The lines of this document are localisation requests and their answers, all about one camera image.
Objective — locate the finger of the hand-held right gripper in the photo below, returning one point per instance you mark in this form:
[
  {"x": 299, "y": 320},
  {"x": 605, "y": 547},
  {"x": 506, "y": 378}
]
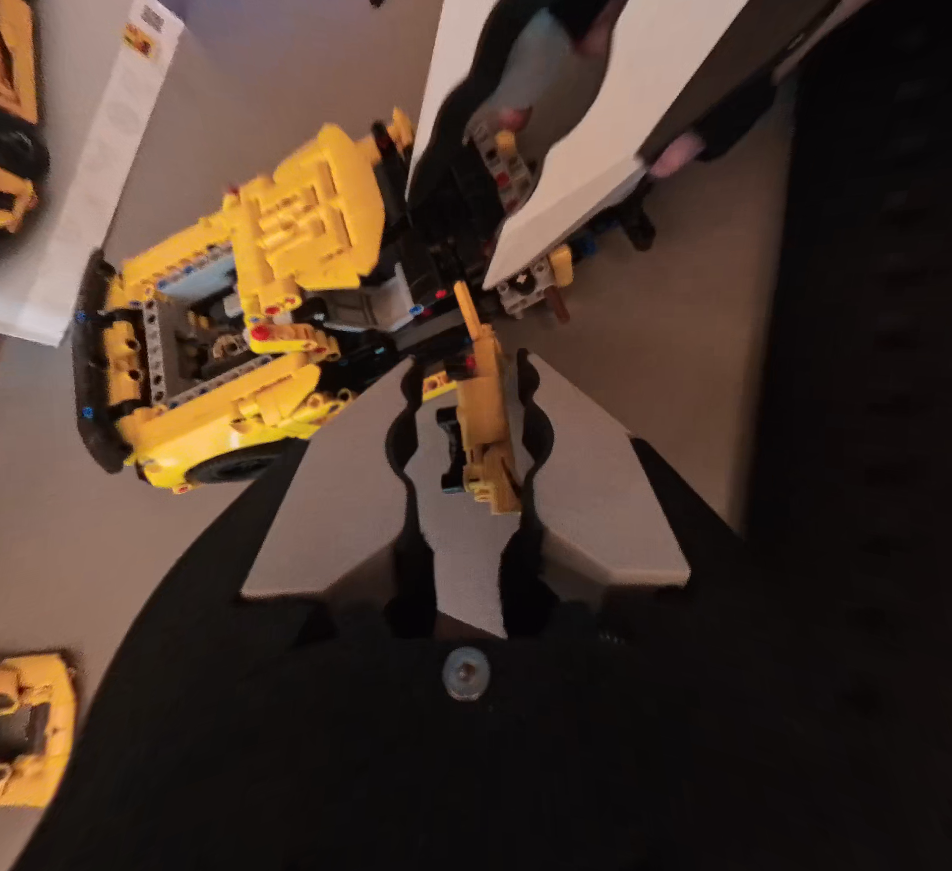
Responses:
[
  {"x": 654, "y": 68},
  {"x": 461, "y": 31}
]

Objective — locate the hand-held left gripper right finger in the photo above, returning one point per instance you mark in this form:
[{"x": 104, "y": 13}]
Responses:
[{"x": 602, "y": 499}]

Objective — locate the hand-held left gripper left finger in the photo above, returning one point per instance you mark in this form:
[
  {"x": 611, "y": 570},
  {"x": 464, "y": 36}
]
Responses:
[{"x": 335, "y": 499}]

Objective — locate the brown toy brick axle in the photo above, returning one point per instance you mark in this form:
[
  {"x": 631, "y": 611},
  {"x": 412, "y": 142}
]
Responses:
[{"x": 560, "y": 307}]

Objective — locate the grey black brick chassis module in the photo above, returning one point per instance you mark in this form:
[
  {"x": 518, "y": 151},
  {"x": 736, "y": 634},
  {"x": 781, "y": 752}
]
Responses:
[{"x": 520, "y": 283}]

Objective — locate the yellow toy brick car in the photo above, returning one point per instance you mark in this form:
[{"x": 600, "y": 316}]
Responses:
[{"x": 297, "y": 231}]

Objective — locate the grey desk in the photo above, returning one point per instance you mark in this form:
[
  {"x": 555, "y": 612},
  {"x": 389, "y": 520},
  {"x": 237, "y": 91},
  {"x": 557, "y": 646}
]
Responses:
[{"x": 669, "y": 365}]

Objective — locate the person's right hand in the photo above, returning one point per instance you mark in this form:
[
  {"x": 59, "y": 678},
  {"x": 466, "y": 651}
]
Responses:
[{"x": 673, "y": 157}]

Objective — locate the black perforated seat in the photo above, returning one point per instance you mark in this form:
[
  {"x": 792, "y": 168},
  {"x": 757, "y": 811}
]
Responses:
[{"x": 855, "y": 365}]

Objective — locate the white instruction booklet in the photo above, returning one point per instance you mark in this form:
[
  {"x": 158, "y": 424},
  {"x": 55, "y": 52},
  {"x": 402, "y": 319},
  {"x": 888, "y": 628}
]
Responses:
[{"x": 119, "y": 127}]

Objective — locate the yellow brick hood panel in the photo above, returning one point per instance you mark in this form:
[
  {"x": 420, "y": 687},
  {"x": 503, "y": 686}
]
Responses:
[{"x": 37, "y": 730}]

